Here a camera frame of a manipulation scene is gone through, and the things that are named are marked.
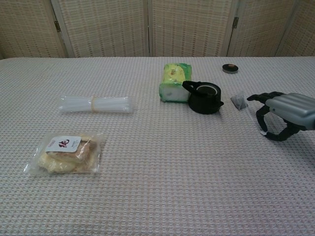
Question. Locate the black teapot lid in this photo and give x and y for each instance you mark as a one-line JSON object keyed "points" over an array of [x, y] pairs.
{"points": [[230, 70]]}

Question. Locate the pale woven tablecloth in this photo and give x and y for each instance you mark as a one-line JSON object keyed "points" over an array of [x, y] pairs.
{"points": [[147, 172]]}

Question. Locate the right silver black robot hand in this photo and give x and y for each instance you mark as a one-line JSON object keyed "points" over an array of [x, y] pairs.
{"points": [[292, 110]]}

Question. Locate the snack packet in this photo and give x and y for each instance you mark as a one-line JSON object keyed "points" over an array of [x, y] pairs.
{"points": [[64, 157]]}

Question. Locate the woven bamboo folding screen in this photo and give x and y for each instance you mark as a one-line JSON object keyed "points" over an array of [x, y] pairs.
{"points": [[98, 24]]}

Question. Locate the black teapot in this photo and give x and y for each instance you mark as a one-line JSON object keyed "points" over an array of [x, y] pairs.
{"points": [[204, 105]]}

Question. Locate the grey mesh tea bag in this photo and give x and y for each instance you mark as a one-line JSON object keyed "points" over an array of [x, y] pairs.
{"points": [[240, 102]]}

